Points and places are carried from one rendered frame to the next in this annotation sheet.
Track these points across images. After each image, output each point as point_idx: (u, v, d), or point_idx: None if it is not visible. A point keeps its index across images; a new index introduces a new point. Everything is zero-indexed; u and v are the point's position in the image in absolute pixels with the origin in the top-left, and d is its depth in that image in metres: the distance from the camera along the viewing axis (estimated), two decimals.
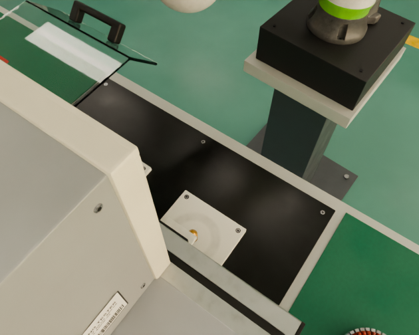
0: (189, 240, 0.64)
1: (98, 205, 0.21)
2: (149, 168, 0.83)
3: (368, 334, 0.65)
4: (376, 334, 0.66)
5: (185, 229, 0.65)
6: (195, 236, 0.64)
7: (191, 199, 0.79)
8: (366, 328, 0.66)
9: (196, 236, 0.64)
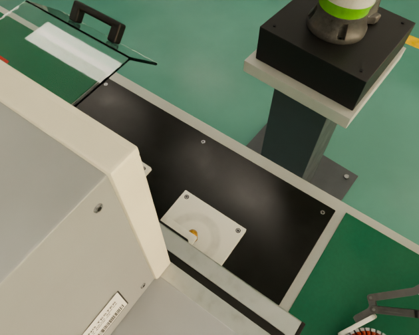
0: (189, 240, 0.64)
1: (98, 205, 0.21)
2: (149, 168, 0.83)
3: (368, 334, 0.65)
4: (376, 334, 0.66)
5: (185, 229, 0.65)
6: (195, 236, 0.64)
7: (191, 199, 0.79)
8: (366, 328, 0.66)
9: (196, 236, 0.64)
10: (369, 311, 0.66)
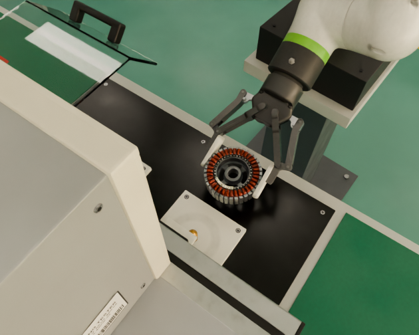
0: (189, 240, 0.64)
1: (98, 205, 0.21)
2: (149, 168, 0.83)
3: (222, 152, 0.76)
4: (228, 149, 0.76)
5: (185, 229, 0.65)
6: (195, 236, 0.64)
7: (191, 199, 0.79)
8: (219, 150, 0.77)
9: (196, 236, 0.64)
10: (215, 135, 0.76)
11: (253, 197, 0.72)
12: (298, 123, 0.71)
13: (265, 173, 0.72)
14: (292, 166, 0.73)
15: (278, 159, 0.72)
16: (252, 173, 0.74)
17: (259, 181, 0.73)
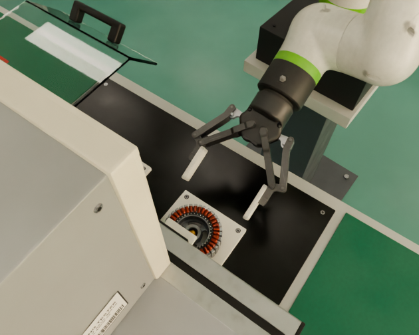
0: (189, 240, 0.64)
1: (98, 205, 0.21)
2: (149, 168, 0.83)
3: (182, 209, 0.73)
4: (189, 207, 0.74)
5: (185, 229, 0.65)
6: (195, 236, 0.64)
7: (191, 199, 0.79)
8: (179, 207, 0.74)
9: (196, 236, 0.64)
10: (198, 146, 0.72)
11: (244, 218, 0.67)
12: (289, 141, 0.68)
13: (257, 194, 0.67)
14: (286, 187, 0.69)
15: (271, 179, 0.68)
16: (212, 233, 0.71)
17: (219, 242, 0.71)
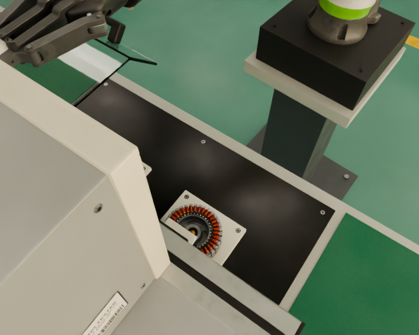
0: (189, 240, 0.64)
1: (98, 205, 0.21)
2: (149, 168, 0.83)
3: (182, 209, 0.73)
4: (189, 207, 0.74)
5: (185, 229, 0.65)
6: (195, 236, 0.64)
7: (191, 199, 0.79)
8: (179, 207, 0.74)
9: (196, 236, 0.64)
10: None
11: None
12: (96, 16, 0.45)
13: None
14: (41, 62, 0.44)
15: (22, 40, 0.43)
16: (212, 233, 0.71)
17: (219, 242, 0.71)
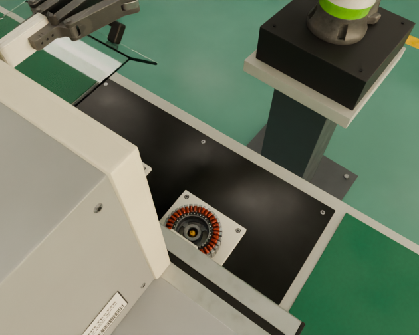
0: None
1: (98, 205, 0.21)
2: (149, 168, 0.83)
3: (182, 209, 0.73)
4: (189, 207, 0.74)
5: (187, 240, 0.69)
6: (195, 246, 0.69)
7: (191, 199, 0.79)
8: (179, 207, 0.74)
9: (197, 246, 0.69)
10: (34, 16, 0.46)
11: None
12: None
13: (29, 24, 0.45)
14: (78, 36, 0.47)
15: (61, 14, 0.46)
16: (212, 233, 0.71)
17: (219, 242, 0.71)
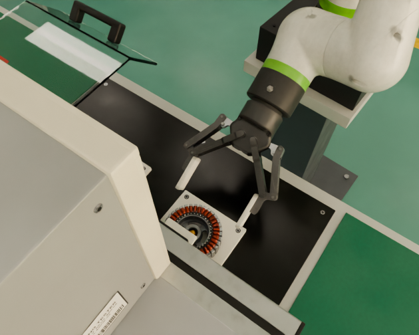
0: (189, 240, 0.64)
1: (98, 205, 0.21)
2: (149, 168, 0.83)
3: (182, 209, 0.73)
4: (189, 207, 0.74)
5: (185, 229, 0.65)
6: (195, 236, 0.64)
7: (191, 199, 0.79)
8: (179, 207, 0.74)
9: (196, 236, 0.64)
10: (190, 156, 0.74)
11: (237, 227, 0.69)
12: (279, 150, 0.69)
13: (249, 203, 0.69)
14: (277, 195, 0.70)
15: (262, 189, 0.69)
16: (212, 233, 0.71)
17: (219, 242, 0.71)
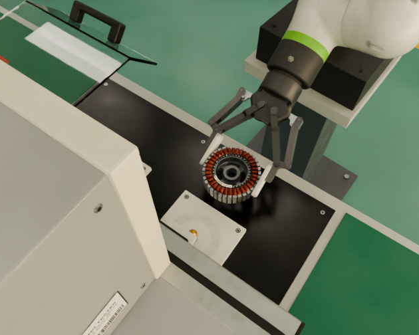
0: (189, 240, 0.64)
1: (98, 205, 0.21)
2: (149, 168, 0.83)
3: (221, 151, 0.76)
4: (227, 149, 0.76)
5: (185, 229, 0.65)
6: (195, 236, 0.64)
7: (191, 199, 0.79)
8: (218, 149, 0.76)
9: (196, 236, 0.64)
10: (214, 133, 0.76)
11: (252, 195, 0.72)
12: (298, 121, 0.71)
13: (263, 172, 0.72)
14: (290, 164, 0.73)
15: (277, 157, 0.71)
16: (251, 173, 0.74)
17: (258, 180, 0.73)
